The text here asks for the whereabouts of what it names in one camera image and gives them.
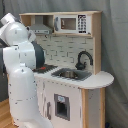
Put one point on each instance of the small metal pot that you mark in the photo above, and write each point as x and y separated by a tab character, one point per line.
70	74

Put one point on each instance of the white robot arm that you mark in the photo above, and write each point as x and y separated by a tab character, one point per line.
19	57

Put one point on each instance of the wooden toy kitchen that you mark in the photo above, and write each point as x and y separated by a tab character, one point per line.
87	97

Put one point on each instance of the black toy faucet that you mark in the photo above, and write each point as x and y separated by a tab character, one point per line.
82	57

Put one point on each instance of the black toy stovetop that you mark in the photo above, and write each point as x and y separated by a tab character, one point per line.
45	68

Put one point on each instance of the grey toy sink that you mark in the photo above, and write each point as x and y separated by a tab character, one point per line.
81	75

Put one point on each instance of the grey ice dispenser panel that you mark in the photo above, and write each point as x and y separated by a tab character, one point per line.
62	106

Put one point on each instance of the white toy microwave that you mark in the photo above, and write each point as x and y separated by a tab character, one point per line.
70	23

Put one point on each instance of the grey range hood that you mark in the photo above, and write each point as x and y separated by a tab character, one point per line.
39	27

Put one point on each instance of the grey cupboard door handle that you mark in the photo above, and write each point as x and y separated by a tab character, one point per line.
49	111

